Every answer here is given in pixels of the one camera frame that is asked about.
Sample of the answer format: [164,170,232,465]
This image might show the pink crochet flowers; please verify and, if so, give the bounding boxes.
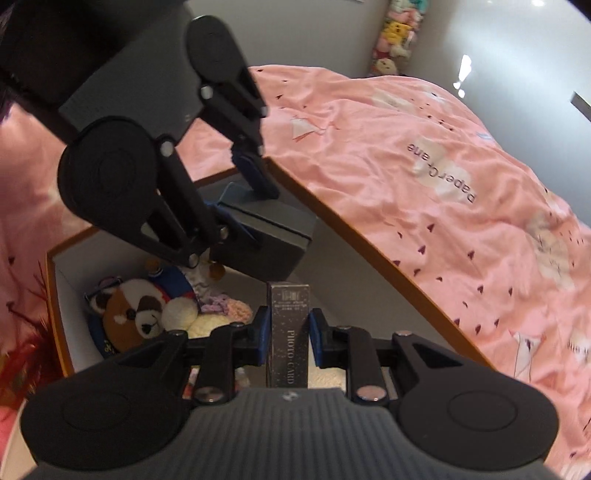
[222,298,254,324]

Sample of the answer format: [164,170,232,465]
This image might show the purple crochet toy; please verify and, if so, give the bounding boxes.
[198,293,227,315]

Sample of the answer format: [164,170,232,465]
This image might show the column of plush toys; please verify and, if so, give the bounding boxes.
[369,0,423,77]

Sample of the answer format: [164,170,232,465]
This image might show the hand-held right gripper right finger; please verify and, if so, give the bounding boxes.
[308,307,465,404]

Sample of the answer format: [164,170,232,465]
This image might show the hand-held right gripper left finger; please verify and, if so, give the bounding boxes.
[113,305,271,404]

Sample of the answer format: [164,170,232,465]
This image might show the orange cardboard box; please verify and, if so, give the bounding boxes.
[45,157,497,402]

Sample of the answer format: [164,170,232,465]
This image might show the dark speckled card box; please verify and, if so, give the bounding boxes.
[266,281,311,391]

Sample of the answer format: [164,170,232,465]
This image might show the dark grey box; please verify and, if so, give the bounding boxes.
[210,182,318,280]

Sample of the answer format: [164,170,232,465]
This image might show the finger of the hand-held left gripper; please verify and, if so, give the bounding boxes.
[131,134,259,269]
[198,65,281,200]

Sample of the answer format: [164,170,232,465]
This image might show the pink printed blanket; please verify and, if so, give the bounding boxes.
[0,65,591,480]

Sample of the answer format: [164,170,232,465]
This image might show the red feather shuttlecock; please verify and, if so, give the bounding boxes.
[0,272,61,407]

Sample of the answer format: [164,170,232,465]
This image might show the brown plush toy blue outfit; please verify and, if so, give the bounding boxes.
[85,263,201,361]

